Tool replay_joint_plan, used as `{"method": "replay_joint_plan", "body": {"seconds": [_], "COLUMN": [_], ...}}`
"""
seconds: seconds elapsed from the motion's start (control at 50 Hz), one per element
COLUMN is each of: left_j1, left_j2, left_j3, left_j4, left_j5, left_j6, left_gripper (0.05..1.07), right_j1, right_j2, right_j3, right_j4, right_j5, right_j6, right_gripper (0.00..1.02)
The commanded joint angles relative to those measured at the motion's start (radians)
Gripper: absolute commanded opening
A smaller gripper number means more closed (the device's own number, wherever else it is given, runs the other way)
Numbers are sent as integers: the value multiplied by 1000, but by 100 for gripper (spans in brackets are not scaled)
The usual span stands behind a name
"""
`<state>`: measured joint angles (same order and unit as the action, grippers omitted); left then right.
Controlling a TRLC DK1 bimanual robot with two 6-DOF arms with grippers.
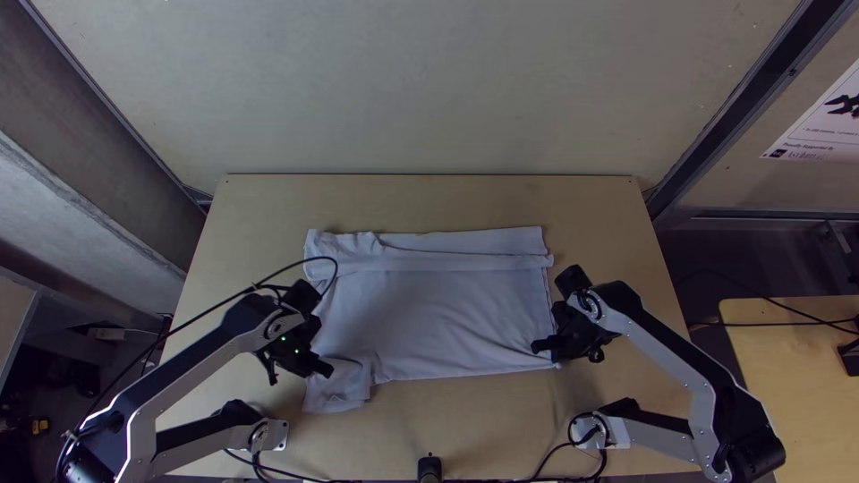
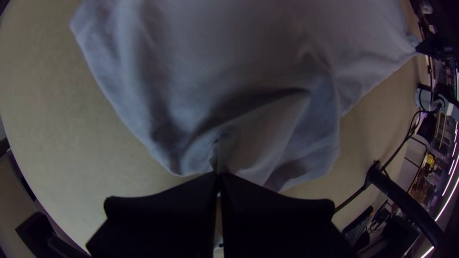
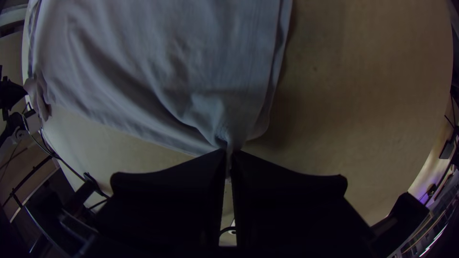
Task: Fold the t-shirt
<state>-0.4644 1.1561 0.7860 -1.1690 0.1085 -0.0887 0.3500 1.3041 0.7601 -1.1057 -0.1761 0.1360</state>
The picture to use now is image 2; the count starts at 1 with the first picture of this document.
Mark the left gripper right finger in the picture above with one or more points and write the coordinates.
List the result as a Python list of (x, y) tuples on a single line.
[(279, 229)]

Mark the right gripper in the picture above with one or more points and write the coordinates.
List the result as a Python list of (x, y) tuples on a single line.
[(435, 47)]

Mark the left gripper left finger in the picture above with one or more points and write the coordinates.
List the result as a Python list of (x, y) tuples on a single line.
[(161, 225)]

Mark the grey t-shirt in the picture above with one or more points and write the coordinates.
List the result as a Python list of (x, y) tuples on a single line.
[(229, 71)]

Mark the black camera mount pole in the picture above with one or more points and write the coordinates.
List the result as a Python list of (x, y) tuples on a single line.
[(405, 204)]

